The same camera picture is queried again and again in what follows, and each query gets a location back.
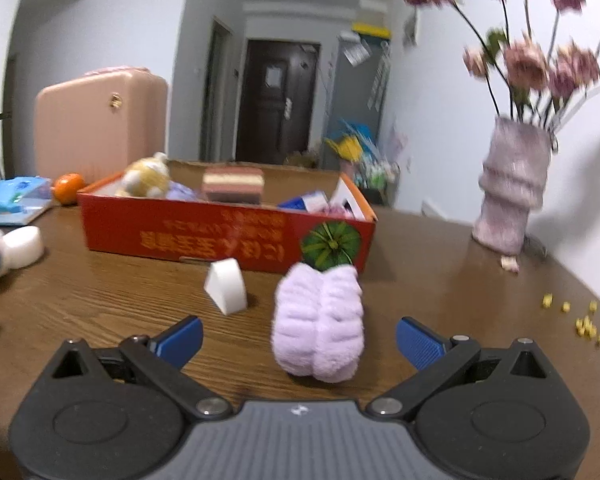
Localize purple wall decoration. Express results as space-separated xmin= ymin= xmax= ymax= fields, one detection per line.
xmin=387 ymin=120 xmax=411 ymax=166

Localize pink textured vase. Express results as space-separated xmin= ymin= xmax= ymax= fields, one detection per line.
xmin=471 ymin=116 xmax=554 ymax=255

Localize blue and white packet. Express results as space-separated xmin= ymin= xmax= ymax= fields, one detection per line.
xmin=278 ymin=190 xmax=331 ymax=214

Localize orange fruit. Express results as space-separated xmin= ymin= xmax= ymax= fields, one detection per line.
xmin=52 ymin=173 xmax=87 ymax=206

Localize purple towel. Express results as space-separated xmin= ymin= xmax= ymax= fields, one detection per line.
xmin=272 ymin=263 xmax=366 ymax=384

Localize red cardboard box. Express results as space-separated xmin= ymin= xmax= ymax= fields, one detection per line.
xmin=76 ymin=159 xmax=379 ymax=275

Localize white sponge block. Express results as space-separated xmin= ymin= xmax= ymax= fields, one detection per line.
xmin=203 ymin=258 xmax=249 ymax=316

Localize grey refrigerator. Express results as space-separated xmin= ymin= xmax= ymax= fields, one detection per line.
xmin=320 ymin=34 xmax=391 ymax=172

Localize bunch of dried pink roses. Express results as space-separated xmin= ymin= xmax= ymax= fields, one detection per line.
xmin=399 ymin=0 xmax=600 ymax=132

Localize yellow and black box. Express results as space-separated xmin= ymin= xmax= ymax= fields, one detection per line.
xmin=352 ymin=22 xmax=392 ymax=40

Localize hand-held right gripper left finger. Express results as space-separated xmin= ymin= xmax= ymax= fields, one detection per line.
xmin=45 ymin=316 xmax=234 ymax=418

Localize striped cake sponge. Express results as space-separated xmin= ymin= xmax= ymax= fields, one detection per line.
xmin=201 ymin=167 xmax=265 ymax=205

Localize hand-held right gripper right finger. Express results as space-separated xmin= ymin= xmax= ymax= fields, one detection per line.
xmin=364 ymin=317 xmax=549 ymax=418

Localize metal storage cart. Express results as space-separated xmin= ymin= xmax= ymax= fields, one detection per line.
xmin=354 ymin=157 xmax=401 ymax=206

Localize dark side door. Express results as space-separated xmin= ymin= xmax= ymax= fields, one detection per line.
xmin=201 ymin=16 xmax=232 ymax=162

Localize blue plastic toy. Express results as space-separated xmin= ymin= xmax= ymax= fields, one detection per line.
xmin=337 ymin=119 xmax=381 ymax=153

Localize brown cardboard box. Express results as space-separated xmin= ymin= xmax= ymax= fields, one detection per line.
xmin=284 ymin=149 xmax=322 ymax=167

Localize yellow plastic toy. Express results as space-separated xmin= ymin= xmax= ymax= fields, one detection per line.
xmin=325 ymin=135 xmax=363 ymax=162

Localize scattered yellow crumbs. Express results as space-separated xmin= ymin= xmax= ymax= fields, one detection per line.
xmin=542 ymin=293 xmax=600 ymax=346

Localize white electrical panel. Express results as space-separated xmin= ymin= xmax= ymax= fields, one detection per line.
xmin=402 ymin=9 xmax=419 ymax=49

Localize white flat board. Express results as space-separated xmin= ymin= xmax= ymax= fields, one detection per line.
xmin=422 ymin=199 xmax=477 ymax=222

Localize dark brown entrance door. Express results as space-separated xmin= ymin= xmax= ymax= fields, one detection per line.
xmin=234 ymin=38 xmax=322 ymax=165

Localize yellow plush toy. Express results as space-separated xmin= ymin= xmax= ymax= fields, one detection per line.
xmin=113 ymin=152 xmax=171 ymax=199

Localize pink suitcase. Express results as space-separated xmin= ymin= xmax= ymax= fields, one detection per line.
xmin=33 ymin=65 xmax=170 ymax=187

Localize blue wipes packet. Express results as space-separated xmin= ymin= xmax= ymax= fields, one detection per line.
xmin=0 ymin=176 xmax=51 ymax=214

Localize clear plastic bag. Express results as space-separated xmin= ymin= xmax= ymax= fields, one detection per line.
xmin=343 ymin=40 xmax=372 ymax=66

